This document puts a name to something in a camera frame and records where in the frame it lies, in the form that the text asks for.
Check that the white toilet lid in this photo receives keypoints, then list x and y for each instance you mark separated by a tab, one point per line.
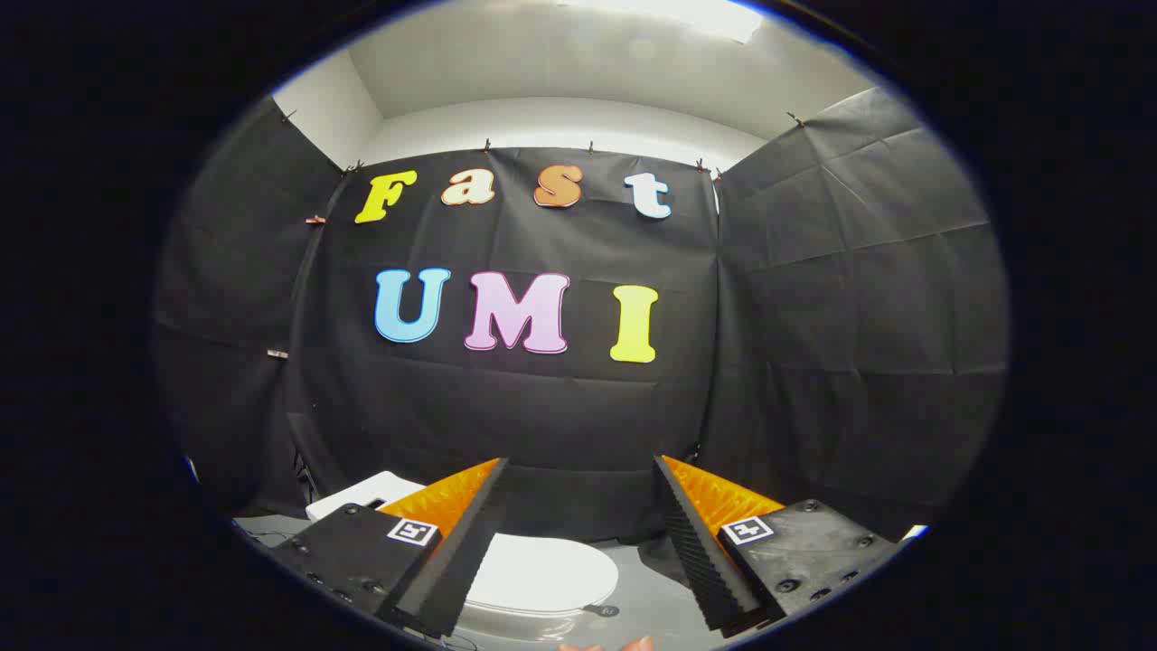
542	570

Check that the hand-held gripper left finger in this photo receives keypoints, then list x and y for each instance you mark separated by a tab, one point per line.
456	565

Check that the black backdrop cloth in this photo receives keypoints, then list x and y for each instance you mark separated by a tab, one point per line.
542	407

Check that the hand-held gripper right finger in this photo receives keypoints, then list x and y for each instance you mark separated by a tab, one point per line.
700	565

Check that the white toilet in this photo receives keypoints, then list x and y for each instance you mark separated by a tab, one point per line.
357	497

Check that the black round pull tab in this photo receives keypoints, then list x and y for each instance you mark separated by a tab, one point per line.
607	611

